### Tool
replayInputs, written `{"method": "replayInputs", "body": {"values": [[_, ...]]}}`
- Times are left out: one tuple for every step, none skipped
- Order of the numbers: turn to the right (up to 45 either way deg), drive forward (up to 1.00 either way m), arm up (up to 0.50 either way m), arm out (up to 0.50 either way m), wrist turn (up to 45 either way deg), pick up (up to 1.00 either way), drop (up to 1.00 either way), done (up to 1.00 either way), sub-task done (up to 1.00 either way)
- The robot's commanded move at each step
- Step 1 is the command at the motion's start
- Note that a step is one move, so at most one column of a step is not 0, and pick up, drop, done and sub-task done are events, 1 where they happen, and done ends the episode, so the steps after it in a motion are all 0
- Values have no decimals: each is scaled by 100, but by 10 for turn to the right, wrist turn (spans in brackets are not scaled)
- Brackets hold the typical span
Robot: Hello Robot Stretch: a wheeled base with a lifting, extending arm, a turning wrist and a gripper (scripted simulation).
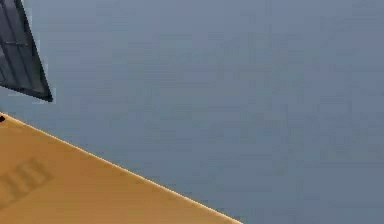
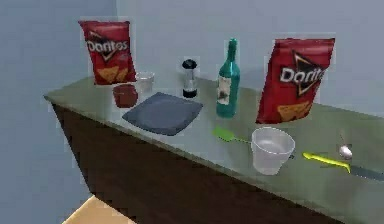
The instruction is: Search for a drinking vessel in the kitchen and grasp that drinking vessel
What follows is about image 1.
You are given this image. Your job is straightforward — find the dark framed window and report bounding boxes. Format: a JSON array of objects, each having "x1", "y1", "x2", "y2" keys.
[{"x1": 0, "y1": 0, "x2": 54, "y2": 103}]

